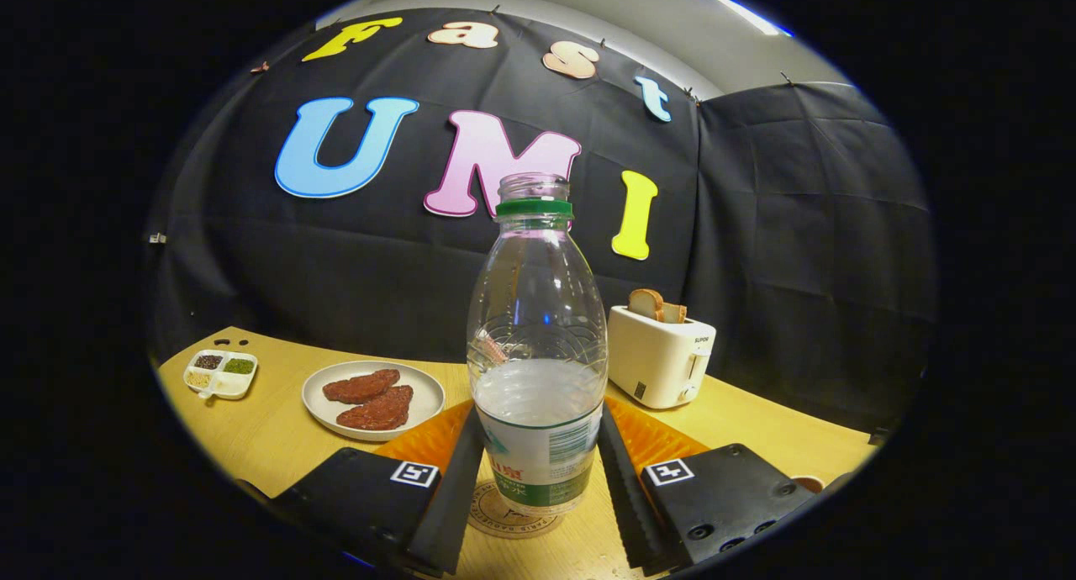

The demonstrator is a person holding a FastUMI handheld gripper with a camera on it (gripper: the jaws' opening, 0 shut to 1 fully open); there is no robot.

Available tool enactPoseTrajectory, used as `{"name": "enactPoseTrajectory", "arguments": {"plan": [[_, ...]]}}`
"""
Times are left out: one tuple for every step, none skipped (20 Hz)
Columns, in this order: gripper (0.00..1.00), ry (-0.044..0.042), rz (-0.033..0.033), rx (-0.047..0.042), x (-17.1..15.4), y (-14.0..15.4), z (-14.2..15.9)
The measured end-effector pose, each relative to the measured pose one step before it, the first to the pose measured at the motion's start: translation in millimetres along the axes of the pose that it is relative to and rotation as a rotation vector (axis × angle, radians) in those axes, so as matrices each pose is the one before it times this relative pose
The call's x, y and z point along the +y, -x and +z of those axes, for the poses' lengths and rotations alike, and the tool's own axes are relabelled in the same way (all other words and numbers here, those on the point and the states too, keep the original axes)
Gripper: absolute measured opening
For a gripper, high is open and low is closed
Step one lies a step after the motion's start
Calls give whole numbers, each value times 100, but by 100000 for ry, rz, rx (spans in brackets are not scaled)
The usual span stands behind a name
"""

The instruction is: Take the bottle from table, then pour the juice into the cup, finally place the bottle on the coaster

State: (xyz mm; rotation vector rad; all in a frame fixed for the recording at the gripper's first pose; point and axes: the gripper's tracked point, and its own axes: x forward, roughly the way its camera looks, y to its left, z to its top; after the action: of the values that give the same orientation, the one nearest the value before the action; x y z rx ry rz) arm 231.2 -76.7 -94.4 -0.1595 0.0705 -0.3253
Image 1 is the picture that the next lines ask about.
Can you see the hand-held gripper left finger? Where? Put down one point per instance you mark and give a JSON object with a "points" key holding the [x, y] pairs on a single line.
{"points": [[450, 504]]}

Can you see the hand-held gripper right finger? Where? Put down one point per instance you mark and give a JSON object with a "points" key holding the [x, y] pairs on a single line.
{"points": [[624, 496]]}

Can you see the round wooden coaster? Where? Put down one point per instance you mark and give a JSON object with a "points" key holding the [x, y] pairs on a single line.
{"points": [[492, 514]]}

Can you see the clear plastic bottle green label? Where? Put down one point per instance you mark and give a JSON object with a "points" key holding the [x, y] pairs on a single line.
{"points": [[538, 328]]}

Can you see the white round plate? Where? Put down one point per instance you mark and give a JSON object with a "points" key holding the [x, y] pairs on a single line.
{"points": [[429, 399]]}

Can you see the brown meat patty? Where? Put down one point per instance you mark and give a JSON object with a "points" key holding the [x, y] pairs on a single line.
{"points": [[380, 410], [360, 387]]}

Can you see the white toaster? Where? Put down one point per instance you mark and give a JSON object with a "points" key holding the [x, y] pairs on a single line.
{"points": [[656, 361]]}

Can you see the wooden table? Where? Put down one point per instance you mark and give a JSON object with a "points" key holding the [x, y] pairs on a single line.
{"points": [[277, 445]]}

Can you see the toasted bread slice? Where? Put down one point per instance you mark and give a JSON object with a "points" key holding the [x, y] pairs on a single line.
{"points": [[647, 304]]}

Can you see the black backdrop cloth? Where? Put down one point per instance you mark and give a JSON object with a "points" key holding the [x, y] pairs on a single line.
{"points": [[378, 269]]}

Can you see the white divided condiment dish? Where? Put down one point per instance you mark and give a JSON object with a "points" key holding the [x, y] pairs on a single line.
{"points": [[223, 382]]}

